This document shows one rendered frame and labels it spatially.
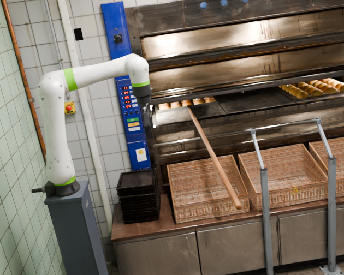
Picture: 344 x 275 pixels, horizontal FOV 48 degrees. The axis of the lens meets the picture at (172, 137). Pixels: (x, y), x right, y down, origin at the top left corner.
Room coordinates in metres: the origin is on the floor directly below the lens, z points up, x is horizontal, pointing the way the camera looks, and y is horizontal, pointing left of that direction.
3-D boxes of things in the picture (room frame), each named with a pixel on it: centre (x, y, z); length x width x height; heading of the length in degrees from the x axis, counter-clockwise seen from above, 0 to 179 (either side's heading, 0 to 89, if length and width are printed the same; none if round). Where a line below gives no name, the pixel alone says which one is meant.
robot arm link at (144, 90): (1.93, 0.12, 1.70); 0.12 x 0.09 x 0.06; 89
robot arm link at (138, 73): (1.93, 0.12, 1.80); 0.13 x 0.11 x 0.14; 13
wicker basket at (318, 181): (2.69, -0.80, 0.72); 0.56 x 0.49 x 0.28; 93
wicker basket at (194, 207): (2.67, -0.21, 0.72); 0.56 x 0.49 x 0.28; 92
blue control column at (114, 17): (3.85, 0.32, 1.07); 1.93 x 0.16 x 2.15; 2
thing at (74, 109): (2.86, 0.73, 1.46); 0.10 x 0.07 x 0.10; 92
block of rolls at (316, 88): (3.42, -1.33, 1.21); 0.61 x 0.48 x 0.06; 2
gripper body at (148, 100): (1.93, 0.12, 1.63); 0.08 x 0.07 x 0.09; 0
